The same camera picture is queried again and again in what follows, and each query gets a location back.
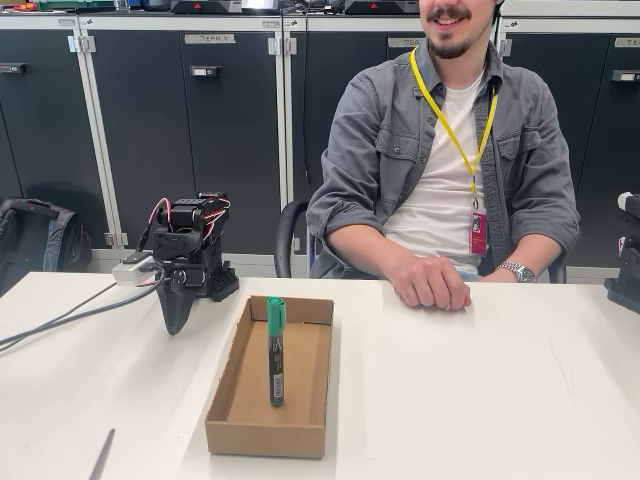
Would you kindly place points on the blue jeans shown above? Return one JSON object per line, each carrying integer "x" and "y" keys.
{"x": 467, "y": 275}

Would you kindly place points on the idle black robot arm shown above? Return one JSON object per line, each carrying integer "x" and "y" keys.
{"x": 625, "y": 295}

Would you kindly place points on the man in grey shirt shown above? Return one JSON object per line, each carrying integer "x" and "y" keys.
{"x": 380, "y": 150}

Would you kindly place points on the grey stick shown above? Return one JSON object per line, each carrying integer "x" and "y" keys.
{"x": 102, "y": 457}

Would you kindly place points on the green crate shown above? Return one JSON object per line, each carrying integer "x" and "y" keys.
{"x": 75, "y": 5}

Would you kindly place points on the red orange tool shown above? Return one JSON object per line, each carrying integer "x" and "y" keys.
{"x": 17, "y": 7}

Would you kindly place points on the white camera box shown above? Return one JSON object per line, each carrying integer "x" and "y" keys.
{"x": 131, "y": 270}

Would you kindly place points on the silver device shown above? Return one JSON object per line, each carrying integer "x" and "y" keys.
{"x": 260, "y": 6}

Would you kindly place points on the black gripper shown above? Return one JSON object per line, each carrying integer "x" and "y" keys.
{"x": 176, "y": 295}

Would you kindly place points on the white t-shirt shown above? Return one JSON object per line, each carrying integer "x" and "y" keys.
{"x": 440, "y": 200}

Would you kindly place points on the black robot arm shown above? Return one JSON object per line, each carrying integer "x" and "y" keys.
{"x": 217, "y": 282}

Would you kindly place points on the pink id badge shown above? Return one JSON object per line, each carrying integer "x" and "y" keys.
{"x": 478, "y": 235}

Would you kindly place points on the person's right hand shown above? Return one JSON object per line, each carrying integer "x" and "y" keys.
{"x": 430, "y": 285}

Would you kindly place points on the dark grey backpack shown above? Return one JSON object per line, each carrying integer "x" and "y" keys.
{"x": 30, "y": 240}

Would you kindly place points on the person's left forearm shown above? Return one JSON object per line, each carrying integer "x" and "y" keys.
{"x": 541, "y": 267}

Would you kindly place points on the grey cabinet hinge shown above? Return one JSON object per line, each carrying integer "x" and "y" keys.
{"x": 82, "y": 44}
{"x": 282, "y": 46}
{"x": 116, "y": 239}
{"x": 505, "y": 47}

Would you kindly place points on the brown cardboard box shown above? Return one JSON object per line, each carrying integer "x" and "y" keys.
{"x": 265, "y": 442}

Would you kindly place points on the silver wristwatch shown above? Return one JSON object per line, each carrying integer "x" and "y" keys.
{"x": 525, "y": 274}

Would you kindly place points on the person's right forearm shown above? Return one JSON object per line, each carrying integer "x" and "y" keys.
{"x": 365, "y": 250}

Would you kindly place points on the grey tape label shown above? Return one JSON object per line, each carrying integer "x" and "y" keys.
{"x": 629, "y": 42}
{"x": 402, "y": 43}
{"x": 210, "y": 38}

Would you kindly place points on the green black marker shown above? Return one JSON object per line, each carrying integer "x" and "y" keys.
{"x": 276, "y": 350}

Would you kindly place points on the person's bearded head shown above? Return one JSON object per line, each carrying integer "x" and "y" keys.
{"x": 450, "y": 35}

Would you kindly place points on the black case red triangle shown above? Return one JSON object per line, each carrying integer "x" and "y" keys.
{"x": 205, "y": 7}
{"x": 380, "y": 7}

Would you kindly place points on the person's left hand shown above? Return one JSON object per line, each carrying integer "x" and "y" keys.
{"x": 491, "y": 275}

